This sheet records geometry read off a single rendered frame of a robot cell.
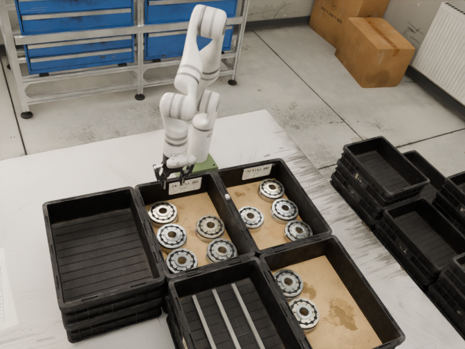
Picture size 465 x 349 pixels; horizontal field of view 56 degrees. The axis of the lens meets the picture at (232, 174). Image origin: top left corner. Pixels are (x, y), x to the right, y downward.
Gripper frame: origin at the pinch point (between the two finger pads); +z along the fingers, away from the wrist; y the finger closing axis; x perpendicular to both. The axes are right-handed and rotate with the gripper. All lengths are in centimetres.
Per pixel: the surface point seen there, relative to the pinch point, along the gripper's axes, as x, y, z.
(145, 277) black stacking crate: 22.1, 15.3, 17.3
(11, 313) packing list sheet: 14, 56, 30
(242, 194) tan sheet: -2.1, -30.1, 17.2
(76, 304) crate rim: 30.5, 36.9, 7.3
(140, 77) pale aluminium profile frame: -186, -39, 82
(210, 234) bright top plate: 14.2, -9.9, 14.4
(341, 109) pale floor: -136, -200, 100
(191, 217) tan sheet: 3.1, -6.9, 17.2
